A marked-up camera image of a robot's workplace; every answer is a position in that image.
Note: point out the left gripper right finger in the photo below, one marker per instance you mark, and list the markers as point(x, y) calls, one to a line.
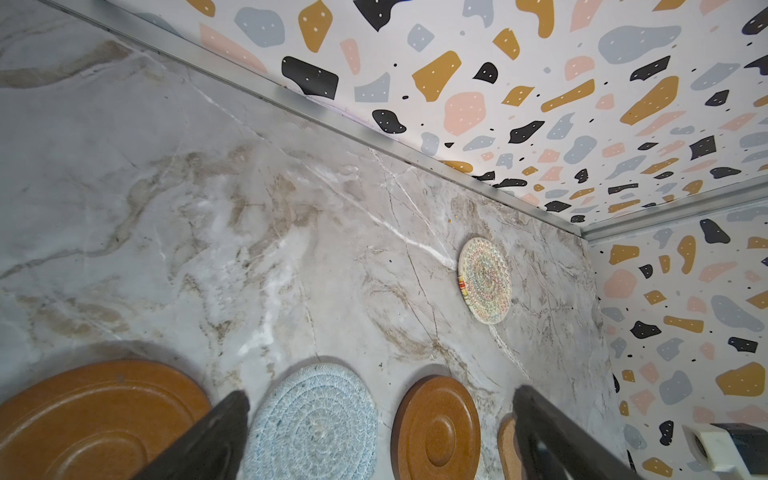
point(552, 446)

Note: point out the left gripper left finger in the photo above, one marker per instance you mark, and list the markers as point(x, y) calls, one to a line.
point(212, 448)

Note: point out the cork paw coaster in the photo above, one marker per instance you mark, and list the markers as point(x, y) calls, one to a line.
point(508, 449)

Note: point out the light blue woven coaster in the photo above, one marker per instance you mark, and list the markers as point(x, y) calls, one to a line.
point(320, 422)

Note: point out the dark brown wooden coaster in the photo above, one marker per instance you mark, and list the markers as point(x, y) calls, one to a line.
point(105, 420)

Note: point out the light brown wooden coaster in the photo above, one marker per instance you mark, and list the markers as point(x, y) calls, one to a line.
point(436, 432)

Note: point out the multicolour woven coaster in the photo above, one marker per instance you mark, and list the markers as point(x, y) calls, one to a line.
point(484, 280)

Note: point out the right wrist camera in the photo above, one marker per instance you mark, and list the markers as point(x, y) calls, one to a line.
point(730, 450)

